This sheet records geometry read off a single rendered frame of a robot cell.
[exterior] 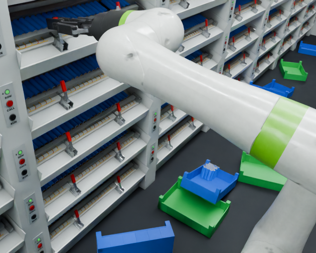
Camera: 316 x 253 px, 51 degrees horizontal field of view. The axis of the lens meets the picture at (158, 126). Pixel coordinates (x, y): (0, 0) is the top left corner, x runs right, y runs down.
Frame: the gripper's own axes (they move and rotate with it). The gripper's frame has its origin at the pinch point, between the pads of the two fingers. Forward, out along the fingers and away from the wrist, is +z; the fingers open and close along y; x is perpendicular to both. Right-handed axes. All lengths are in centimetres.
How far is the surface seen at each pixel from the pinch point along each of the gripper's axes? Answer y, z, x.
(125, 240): 2, -11, -81
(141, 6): 42.9, 3.6, -2.6
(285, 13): 254, 7, -44
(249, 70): 185, 12, -75
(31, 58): -10.5, 1.1, -7.2
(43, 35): -2.4, 5.0, -3.3
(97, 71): 19.4, 8.5, -21.5
